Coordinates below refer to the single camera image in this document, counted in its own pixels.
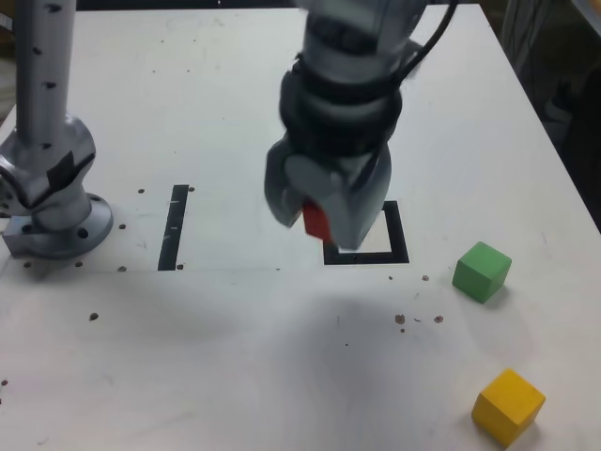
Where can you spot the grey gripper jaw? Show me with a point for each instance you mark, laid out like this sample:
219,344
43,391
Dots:
278,188
357,202

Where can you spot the red cube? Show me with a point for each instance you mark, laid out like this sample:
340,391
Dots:
315,223

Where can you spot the green cube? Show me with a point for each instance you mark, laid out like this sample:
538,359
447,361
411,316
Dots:
479,272

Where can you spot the yellow cube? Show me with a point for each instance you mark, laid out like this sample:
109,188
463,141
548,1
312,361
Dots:
507,404

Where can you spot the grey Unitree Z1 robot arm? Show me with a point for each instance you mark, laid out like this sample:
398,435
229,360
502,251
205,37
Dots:
47,94

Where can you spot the black tape square outline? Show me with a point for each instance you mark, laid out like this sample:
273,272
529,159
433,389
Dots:
396,235

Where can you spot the black tape strip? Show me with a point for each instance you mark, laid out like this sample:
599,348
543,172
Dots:
173,235

